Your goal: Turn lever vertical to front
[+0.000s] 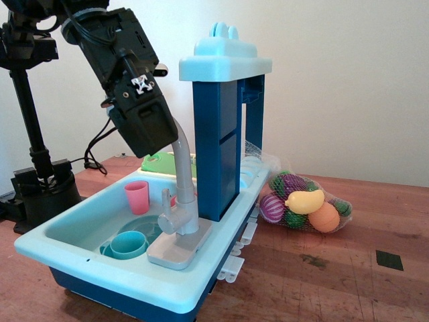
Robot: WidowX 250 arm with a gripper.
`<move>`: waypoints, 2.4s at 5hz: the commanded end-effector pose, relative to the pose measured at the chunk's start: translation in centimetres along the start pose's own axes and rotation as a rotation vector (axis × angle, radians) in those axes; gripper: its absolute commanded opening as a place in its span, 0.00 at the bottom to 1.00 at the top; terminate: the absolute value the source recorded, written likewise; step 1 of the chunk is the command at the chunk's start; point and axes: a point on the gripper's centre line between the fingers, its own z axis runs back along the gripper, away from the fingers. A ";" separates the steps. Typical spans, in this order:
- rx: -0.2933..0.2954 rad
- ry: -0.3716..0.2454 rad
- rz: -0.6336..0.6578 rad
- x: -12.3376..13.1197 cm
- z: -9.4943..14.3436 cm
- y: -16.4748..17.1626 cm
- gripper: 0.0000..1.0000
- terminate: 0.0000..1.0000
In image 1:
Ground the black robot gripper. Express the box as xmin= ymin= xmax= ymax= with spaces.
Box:
xmin=101 ymin=67 xmax=178 ymax=158

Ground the grey faucet lever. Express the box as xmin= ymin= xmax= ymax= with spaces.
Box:
xmin=162 ymin=189 xmax=172 ymax=216

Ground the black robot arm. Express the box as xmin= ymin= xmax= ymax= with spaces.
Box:
xmin=40 ymin=1 xmax=178 ymax=158

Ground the green toy cutting board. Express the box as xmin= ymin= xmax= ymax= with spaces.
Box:
xmin=140 ymin=152 xmax=176 ymax=176

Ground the pink plastic cup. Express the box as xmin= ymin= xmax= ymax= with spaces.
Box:
xmin=124 ymin=180 xmax=149 ymax=215

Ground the teal plastic plate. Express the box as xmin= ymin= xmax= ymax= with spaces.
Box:
xmin=117 ymin=215 xmax=162 ymax=245

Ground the grey toy faucet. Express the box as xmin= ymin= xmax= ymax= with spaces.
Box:
xmin=146 ymin=122 xmax=212 ymax=270

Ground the teal plastic cup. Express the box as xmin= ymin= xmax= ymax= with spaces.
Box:
xmin=99 ymin=231 xmax=148 ymax=260

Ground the blue toy sink unit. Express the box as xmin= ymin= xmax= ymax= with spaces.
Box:
xmin=15 ymin=22 xmax=272 ymax=321

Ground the purple striped toy vegetable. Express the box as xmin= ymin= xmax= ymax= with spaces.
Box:
xmin=259 ymin=194 xmax=286 ymax=223

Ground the mesh bag of toy food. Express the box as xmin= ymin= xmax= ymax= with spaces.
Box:
xmin=241 ymin=141 xmax=353 ymax=233

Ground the yellow toy mango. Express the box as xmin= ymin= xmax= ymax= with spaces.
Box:
xmin=284 ymin=190 xmax=324 ymax=215

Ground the orange toy fruit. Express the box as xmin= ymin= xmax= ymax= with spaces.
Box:
xmin=308 ymin=202 xmax=340 ymax=233

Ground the black tape patch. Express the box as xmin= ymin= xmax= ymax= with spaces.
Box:
xmin=375 ymin=250 xmax=404 ymax=271

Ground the black cable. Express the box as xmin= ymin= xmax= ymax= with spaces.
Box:
xmin=70 ymin=115 xmax=117 ymax=176

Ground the black camera tripod stand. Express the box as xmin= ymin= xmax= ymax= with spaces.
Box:
xmin=1 ymin=11 xmax=81 ymax=234

